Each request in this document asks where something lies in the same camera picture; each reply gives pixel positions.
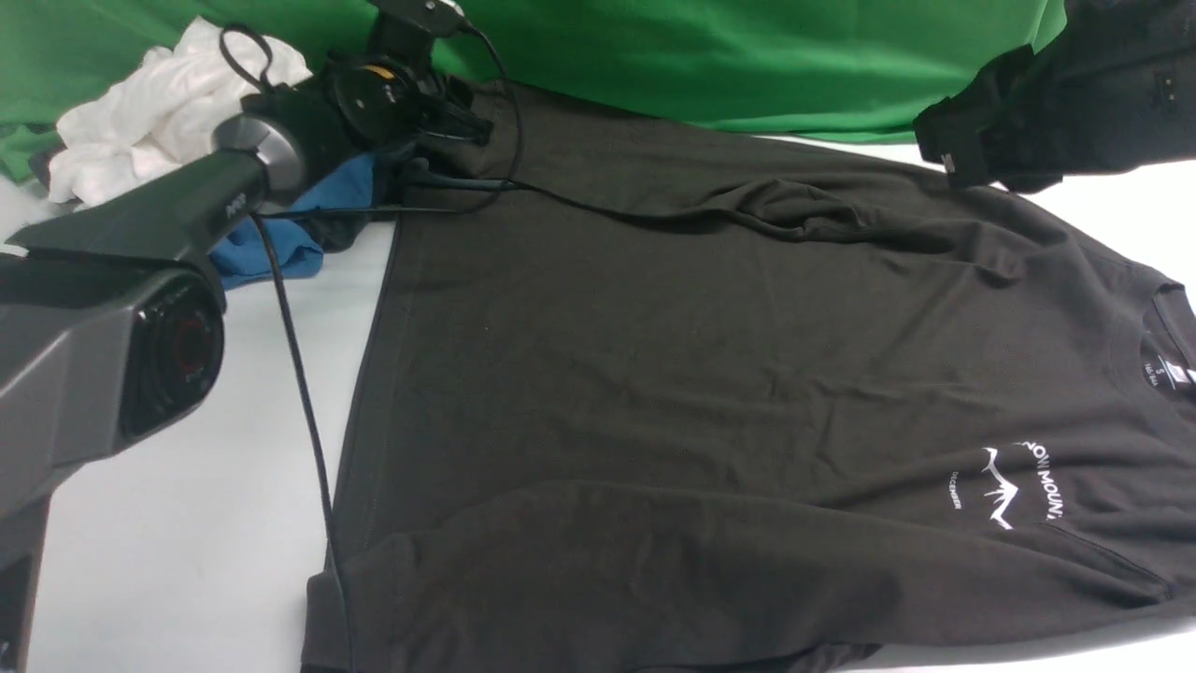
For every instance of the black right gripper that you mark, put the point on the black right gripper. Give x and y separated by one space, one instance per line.
1113 91

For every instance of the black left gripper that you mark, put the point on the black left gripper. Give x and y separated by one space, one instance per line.
441 109

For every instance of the dark gray long-sleeve top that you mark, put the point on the dark gray long-sleeve top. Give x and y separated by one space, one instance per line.
686 401

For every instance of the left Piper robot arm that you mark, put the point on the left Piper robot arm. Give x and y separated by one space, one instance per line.
113 316

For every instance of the blue crumpled garment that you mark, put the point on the blue crumpled garment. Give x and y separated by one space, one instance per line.
240 258

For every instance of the white crumpled garment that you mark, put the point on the white crumpled garment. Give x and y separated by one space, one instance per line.
162 116

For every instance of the green backdrop cloth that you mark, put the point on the green backdrop cloth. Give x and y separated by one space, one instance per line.
840 71

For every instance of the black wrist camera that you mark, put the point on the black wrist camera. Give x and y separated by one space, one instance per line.
439 19

